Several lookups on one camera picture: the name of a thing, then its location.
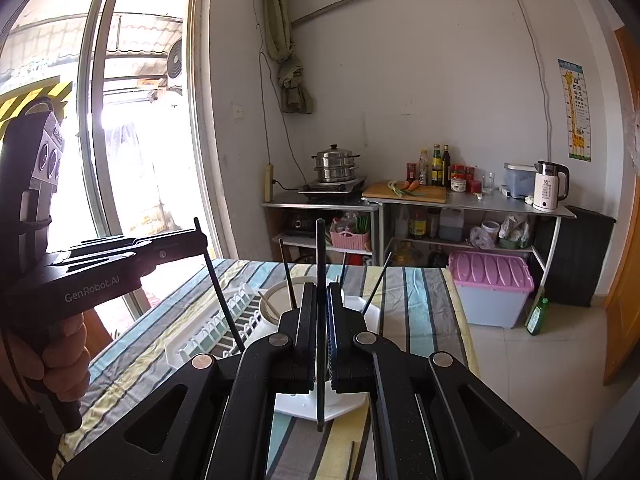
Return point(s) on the red spice jar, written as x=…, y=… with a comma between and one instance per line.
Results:
x=411, y=174

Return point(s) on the carrot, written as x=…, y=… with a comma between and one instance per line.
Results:
x=413, y=185

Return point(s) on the sliding window frame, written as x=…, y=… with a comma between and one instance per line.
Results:
x=97, y=135

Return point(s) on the cooking oil bottle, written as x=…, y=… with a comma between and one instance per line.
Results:
x=417, y=225

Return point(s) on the yellow-capped clear bottle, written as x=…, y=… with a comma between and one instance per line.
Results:
x=424, y=170

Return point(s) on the striped tablecloth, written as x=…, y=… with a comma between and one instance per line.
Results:
x=425, y=310

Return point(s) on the steel steamer pot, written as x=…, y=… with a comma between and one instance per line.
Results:
x=335, y=165

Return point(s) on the person's left hand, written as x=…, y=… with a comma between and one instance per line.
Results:
x=67, y=360

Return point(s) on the wooden cutting board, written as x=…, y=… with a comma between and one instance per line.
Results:
x=435, y=195

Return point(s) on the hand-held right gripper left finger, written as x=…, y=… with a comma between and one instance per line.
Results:
x=307, y=340

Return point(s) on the white bowl with blue rim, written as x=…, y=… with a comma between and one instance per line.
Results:
x=277, y=290

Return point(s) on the dark sauce bottle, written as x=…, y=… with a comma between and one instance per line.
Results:
x=446, y=167

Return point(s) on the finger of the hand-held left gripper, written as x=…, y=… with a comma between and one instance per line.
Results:
x=130, y=241
x=170, y=254

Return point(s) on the pink plastic basket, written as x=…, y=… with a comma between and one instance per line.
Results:
x=350, y=239

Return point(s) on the dark green glass bottle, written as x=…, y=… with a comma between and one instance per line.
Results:
x=437, y=167

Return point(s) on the giraffe wall poster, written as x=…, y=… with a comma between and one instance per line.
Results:
x=575, y=110

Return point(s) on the drinking glass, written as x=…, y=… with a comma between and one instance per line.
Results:
x=488, y=184

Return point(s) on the long metal shelf table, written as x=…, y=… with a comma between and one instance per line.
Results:
x=500, y=202

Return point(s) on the white plastic jug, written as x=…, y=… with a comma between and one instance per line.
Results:
x=451, y=225

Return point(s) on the white electric kettle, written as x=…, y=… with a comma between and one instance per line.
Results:
x=545, y=190

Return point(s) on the black panel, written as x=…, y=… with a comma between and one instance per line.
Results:
x=585, y=255

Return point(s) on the green onion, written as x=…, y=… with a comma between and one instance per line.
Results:
x=400, y=190

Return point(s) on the tied green curtain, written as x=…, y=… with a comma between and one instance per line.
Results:
x=282, y=35

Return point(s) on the green plastic bottle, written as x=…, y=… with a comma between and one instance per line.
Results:
x=536, y=320

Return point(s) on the white cup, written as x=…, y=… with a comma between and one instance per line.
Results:
x=352, y=302

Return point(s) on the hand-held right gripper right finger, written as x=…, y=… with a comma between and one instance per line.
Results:
x=332, y=340

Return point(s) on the beige power strip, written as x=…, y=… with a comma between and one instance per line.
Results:
x=268, y=182

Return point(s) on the outdoor air conditioner unit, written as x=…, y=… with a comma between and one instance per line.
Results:
x=175, y=65

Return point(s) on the white jar with red lid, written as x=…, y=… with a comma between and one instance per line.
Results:
x=458, y=182

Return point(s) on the yellow and black sign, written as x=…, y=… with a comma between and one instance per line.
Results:
x=40, y=97

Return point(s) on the pink-lidded storage box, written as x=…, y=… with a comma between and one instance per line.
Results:
x=490, y=280

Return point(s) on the clear plastic container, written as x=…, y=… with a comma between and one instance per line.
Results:
x=520, y=182

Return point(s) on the white plastic dish rack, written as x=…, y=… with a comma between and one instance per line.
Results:
x=295, y=405

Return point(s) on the wooden door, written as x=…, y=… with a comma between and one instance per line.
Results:
x=625, y=210

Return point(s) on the black induction cooker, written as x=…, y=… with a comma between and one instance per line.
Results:
x=330, y=188

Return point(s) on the plastic bags on shelf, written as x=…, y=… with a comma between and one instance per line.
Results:
x=515, y=232

